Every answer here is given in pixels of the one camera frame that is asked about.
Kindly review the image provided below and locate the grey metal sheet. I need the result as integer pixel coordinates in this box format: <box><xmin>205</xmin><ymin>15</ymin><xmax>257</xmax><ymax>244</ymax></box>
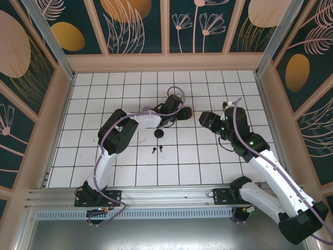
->
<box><xmin>15</xmin><ymin>218</ymin><xmax>319</xmax><ymax>250</ymax></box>

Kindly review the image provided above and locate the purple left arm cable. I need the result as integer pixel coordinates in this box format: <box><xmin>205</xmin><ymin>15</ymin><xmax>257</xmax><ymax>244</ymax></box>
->
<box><xmin>92</xmin><ymin>86</ymin><xmax>186</xmax><ymax>204</ymax></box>

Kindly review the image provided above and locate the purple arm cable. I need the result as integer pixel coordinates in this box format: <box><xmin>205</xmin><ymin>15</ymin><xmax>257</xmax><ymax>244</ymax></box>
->
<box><xmin>233</xmin><ymin>97</ymin><xmax>329</xmax><ymax>244</ymax></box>
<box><xmin>92</xmin><ymin>86</ymin><xmax>186</xmax><ymax>204</ymax></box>

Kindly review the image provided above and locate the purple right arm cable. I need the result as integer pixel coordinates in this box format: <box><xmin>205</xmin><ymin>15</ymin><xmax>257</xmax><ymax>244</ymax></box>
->
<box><xmin>233</xmin><ymin>97</ymin><xmax>329</xmax><ymax>244</ymax></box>

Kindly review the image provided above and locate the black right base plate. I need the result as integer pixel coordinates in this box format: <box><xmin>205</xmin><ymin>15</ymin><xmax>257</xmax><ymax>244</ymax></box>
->
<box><xmin>212</xmin><ymin>187</ymin><xmax>236</xmax><ymax>206</ymax></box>

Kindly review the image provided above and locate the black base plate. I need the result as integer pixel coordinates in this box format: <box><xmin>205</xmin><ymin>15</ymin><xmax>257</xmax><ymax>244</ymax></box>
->
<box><xmin>212</xmin><ymin>187</ymin><xmax>236</xmax><ymax>206</ymax></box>
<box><xmin>74</xmin><ymin>190</ymin><xmax>123</xmax><ymax>208</ymax></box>

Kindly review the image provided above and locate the aluminium mounting rail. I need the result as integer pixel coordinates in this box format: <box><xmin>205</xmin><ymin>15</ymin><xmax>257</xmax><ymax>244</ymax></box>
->
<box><xmin>24</xmin><ymin>184</ymin><xmax>309</xmax><ymax>209</ymax></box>

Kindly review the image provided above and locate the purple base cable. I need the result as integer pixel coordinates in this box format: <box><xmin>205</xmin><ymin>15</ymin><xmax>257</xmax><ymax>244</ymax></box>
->
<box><xmin>232</xmin><ymin>207</ymin><xmax>251</xmax><ymax>224</ymax></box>
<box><xmin>87</xmin><ymin>204</ymin><xmax>127</xmax><ymax>227</ymax></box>

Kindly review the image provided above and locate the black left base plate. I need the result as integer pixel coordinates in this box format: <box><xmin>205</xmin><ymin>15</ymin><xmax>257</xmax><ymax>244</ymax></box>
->
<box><xmin>74</xmin><ymin>190</ymin><xmax>123</xmax><ymax>208</ymax></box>

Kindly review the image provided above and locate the slotted grey cable duct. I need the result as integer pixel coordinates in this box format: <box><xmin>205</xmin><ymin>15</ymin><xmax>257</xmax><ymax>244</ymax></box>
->
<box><xmin>35</xmin><ymin>210</ymin><xmax>235</xmax><ymax>220</ymax></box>

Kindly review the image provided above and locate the aluminium frame post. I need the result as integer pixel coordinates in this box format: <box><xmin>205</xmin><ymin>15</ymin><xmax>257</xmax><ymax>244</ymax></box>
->
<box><xmin>22</xmin><ymin>0</ymin><xmax>76</xmax><ymax>80</ymax></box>
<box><xmin>255</xmin><ymin>0</ymin><xmax>311</xmax><ymax>77</ymax></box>

